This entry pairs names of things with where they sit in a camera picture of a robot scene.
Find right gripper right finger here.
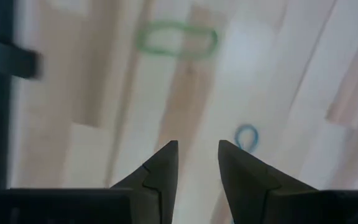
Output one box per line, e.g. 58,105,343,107
218,139,318,224

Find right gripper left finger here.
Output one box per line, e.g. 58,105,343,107
110,139,179,224

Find blue rubber band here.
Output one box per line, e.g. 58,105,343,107
233,123,260,154

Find green rubber band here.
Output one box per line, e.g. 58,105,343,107
135,20,219,60

